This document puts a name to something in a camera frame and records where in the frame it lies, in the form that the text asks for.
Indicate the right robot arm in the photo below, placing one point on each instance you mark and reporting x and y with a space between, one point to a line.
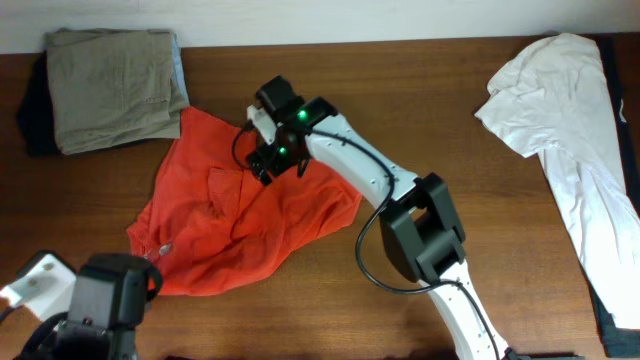
421 230

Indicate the folded olive green garment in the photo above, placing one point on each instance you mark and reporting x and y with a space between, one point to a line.
112 87

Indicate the folded light blue garment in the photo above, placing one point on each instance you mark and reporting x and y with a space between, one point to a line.
178 76

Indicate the folded black garment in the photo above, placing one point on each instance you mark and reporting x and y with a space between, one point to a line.
35 117

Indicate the dark garment under white shirt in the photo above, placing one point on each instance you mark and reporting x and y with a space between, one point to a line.
617 343

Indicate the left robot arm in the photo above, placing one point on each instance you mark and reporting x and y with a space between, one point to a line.
109 299

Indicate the white shirt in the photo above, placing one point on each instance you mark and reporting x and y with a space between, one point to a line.
552 101

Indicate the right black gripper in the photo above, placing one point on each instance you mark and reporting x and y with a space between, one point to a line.
276 159

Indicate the orange t-shirt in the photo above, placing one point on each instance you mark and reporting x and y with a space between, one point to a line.
211 226

